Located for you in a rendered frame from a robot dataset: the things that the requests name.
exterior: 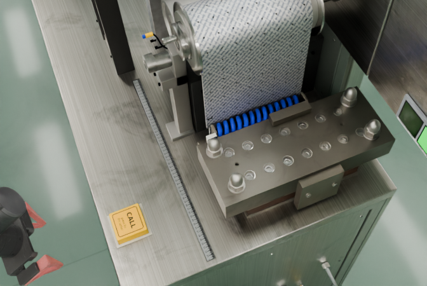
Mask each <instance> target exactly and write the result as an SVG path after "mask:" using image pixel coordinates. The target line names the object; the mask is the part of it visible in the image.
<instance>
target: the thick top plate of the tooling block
mask: <svg viewBox="0 0 427 286"><path fill-rule="evenodd" d="M354 88H355V89H356V90H357V103H356V105H355V106H354V107H345V106H343V105H342V104H341V97H342V95H343V92H345V91H342V92H339V93H337V94H334V95H331V96H329V97H325V98H324V99H320V100H317V101H315V102H312V103H310V106H311V107H312V109H311V112H310V113H308V114H305V115H303V116H299V117H298V118H294V119H291V120H289V121H286V122H284V123H281V124H279V125H276V126H272V124H271V122H270V120H269V119H266V120H264V121H261V122H258V123H256V124H253V125H250V126H247V127H245V128H242V129H239V130H237V131H234V132H231V133H229V134H226V135H223V136H221V137H218V138H217V139H218V140H219V141H220V143H221V144H222V148H223V153H222V155H221V156H220V157H219V158H216V159H213V158H210V157H208V156H207V154H206V149H207V142H204V143H202V144H199V145H197V151H198V159H199V161H200V163H201V166H202V168H203V170H204V172H205V175H206V177H207V179H208V181H209V183H210V185H211V187H212V190H213V192H214V194H215V197H216V199H217V201H218V202H219V205H220V207H221V209H222V212H223V214H224V216H225V218H226V219H227V218H230V217H232V216H234V215H237V214H240V213H242V212H245V211H247V210H250V209H251V208H254V207H257V206H259V205H262V204H264V203H267V202H269V201H272V200H275V199H277V198H279V197H282V196H285V195H286V194H289V193H292V192H294V191H296V189H297V184H298V181H299V180H301V179H303V178H306V177H309V176H310V175H313V174H316V173H318V172H321V171H323V170H326V169H328V168H331V167H334V166H336V165H339V164H341V166H342V168H343V169H344V171H346V170H349V169H351V168H354V167H357V166H358V165H361V164H364V163H366V162H368V161H371V160H374V159H376V158H378V157H381V156H384V155H385V154H388V153H389V152H390V150H391V148H392V146H393V144H394V142H395V140H396V139H395V138H394V136H393V135H392V134H391V132H390V131H389V130H388V128H387V127H386V125H385V124H384V123H383V121H382V120H381V118H380V117H379V116H378V114H377V113H376V112H375V110H374V109H373V107H372V106H371V105H370V104H369V102H368V100H367V99H366V98H365V97H364V95H363V93H362V92H361V91H360V90H359V88H358V87H357V86H355V87H354ZM372 119H376V120H378V121H379V122H380V124H381V127H380V129H381V132H380V136H379V138H378V139H376V140H369V139H366V138H365V137H364V136H363V129H364V128H365V125H366V124H367V123H369V121H370V120H372ZM236 172H237V173H240V174H241V175H242V177H243V178H244V182H245V190H244V191H243V192H242V193H240V194H234V193H232V192H230V190H228V186H227V185H228V182H229V178H230V176H231V175H232V174H233V173H236Z"/></svg>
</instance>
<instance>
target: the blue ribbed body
mask: <svg viewBox="0 0 427 286"><path fill-rule="evenodd" d="M292 99H293V100H292ZM292 99H291V98H290V97H287V99H286V101H287V103H285V101H284V100H283V99H281V100H280V104H281V105H279V103H278V102H274V107H273V106H272V104H268V110H267V109H266V107H264V106H262V107H261V110H262V112H260V110H259V109H256V110H255V114H254V113H253V111H249V113H248V114H249V117H248V116H247V114H246V113H243V114H242V116H243V119H241V118H240V116H236V121H234V119H233V118H230V119H229V121H230V124H228V122H227V121H226V120H224V121H223V125H224V126H222V125H221V124H220V123H217V128H216V131H217V134H218V136H219V137H221V136H223V135H226V134H228V133H231V132H234V131H237V130H239V129H242V128H245V127H247V126H250V125H253V124H256V123H258V122H261V121H264V120H266V119H268V117H269V114H271V113H273V112H276V111H279V110H281V109H284V108H286V107H290V106H292V105H295V104H298V103H300V102H303V98H302V97H301V98H298V97H297V95H293V96H292Z"/></svg>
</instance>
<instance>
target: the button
mask: <svg viewBox="0 0 427 286"><path fill-rule="evenodd" d="M109 217H110V220H111V224H112V227H113V230H114V233H115V235H116V239H117V241H118V243H119V244H122V243H124V242H127V241H130V240H132V239H134V238H138V237H140V236H142V235H145V234H148V232H149V231H148V229H147V226H146V223H145V220H144V217H143V215H142V212H141V209H140V207H139V204H138V203H136V204H134V205H131V206H129V207H126V208H123V209H121V210H118V211H116V212H113V213H111V214H109Z"/></svg>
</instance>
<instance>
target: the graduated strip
mask: <svg viewBox="0 0 427 286"><path fill-rule="evenodd" d="M132 83H133V86H134V88H135V91H136V92H137V95H138V97H139V100H140V103H141V104H142V107H143V110H144V112H145V114H146V117H147V119H148V122H149V124H150V126H151V129H152V132H153V134H154V136H155V138H156V141H157V143H158V145H159V148H160V151H161V153H162V155H163V158H164V160H165V163H166V165H167V167H168V170H169V172H170V175H171V176H172V179H173V182H174V184H175V187H176V189H177V192H178V194H179V196H180V199H181V201H182V204H183V206H184V208H185V210H186V213H187V216H188V218H189V220H190V223H191V225H192V227H193V230H194V233H195V235H196V237H197V239H198V242H199V244H200V247H201V249H202V251H203V254H204V256H205V259H206V261H207V262H208V261H211V260H214V259H216V256H215V254H214V252H213V249H212V247H211V244H210V242H209V240H208V238H207V235H206V233H205V230H204V229H203V226H202V224H201V221H200V218H199V217H198V214H197V212H196V209H195V207H194V205H193V203H192V200H191V198H190V195H189V193H188V191H187V189H186V186H185V184H184V181H183V180H182V177H181V175H180V172H179V169H178V168H177V165H176V163H175V160H174V158H173V156H172V154H171V151H170V149H169V146H168V144H167V142H166V140H165V137H164V135H163V132H162V131H161V128H160V126H159V123H158V120H157V119H156V116H155V114H154V111H153V109H152V107H151V104H150V102H149V99H148V98H147V95H146V93H145V90H144V88H143V86H142V83H141V81H140V79H136V80H133V81H132Z"/></svg>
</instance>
